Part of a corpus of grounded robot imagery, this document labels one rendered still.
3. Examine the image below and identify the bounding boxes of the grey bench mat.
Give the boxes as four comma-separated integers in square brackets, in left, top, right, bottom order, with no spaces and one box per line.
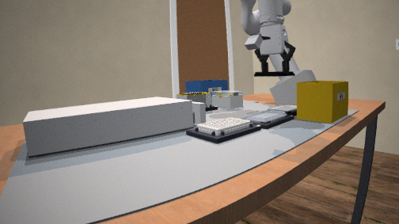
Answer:
[0,109,359,224]

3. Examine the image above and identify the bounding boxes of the blue open bin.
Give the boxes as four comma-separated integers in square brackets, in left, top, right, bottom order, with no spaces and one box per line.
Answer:
[185,80,228,96]

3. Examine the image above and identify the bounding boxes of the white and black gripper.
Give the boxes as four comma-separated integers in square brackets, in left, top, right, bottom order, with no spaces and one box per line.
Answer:
[254,23,295,74]

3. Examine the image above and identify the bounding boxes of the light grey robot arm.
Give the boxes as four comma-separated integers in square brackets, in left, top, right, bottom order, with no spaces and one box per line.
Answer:
[240,0,302,74]

